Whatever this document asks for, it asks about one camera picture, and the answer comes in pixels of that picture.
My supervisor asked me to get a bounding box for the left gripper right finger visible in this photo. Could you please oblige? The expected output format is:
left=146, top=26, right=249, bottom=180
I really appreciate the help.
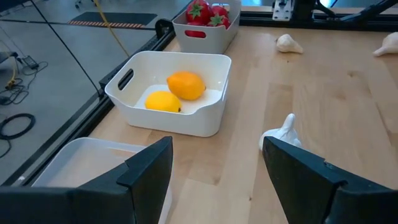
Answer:
left=262, top=136, right=398, bottom=224

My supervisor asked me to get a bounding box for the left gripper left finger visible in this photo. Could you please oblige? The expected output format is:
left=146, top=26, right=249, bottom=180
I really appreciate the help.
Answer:
left=0, top=136, right=174, bottom=224

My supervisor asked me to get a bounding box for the white plastic garlic bulb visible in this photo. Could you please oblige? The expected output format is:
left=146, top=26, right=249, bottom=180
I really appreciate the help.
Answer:
left=259, top=113, right=302, bottom=150
left=275, top=33, right=304, bottom=55
left=372, top=31, right=398, bottom=57

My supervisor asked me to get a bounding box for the yellow plastic lemon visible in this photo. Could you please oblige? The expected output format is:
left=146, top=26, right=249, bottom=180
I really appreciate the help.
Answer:
left=144, top=90, right=183, bottom=113

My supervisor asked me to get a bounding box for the orange-yellow plastic lemon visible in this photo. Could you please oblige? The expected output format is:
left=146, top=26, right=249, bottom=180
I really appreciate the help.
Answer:
left=166, top=70, right=207, bottom=101

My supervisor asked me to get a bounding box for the translucent plastic bin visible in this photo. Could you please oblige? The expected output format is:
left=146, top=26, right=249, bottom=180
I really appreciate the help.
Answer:
left=30, top=136, right=174, bottom=224

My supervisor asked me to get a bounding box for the white plastic bin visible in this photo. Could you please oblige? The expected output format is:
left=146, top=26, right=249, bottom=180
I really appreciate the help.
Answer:
left=104, top=50, right=233, bottom=138

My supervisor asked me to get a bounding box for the black power adapter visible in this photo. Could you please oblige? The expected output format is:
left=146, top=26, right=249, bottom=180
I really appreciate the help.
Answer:
left=20, top=55, right=40, bottom=71

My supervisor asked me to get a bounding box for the black hazard-striped floor mat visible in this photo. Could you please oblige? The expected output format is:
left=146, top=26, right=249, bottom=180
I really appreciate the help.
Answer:
left=67, top=11, right=159, bottom=29

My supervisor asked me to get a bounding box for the clear square container right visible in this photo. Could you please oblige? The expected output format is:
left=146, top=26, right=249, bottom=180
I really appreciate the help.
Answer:
left=172, top=0, right=243, bottom=55

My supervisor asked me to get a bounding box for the coiled black cable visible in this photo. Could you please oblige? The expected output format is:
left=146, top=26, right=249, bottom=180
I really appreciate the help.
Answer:
left=0, top=113, right=37, bottom=141

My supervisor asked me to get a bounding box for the thin black tangled cable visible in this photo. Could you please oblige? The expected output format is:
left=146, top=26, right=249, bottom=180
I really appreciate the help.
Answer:
left=0, top=60, right=49, bottom=106

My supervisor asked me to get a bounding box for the yellow floor cable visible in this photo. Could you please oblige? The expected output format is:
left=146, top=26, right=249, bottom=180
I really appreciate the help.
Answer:
left=93, top=0, right=131, bottom=58

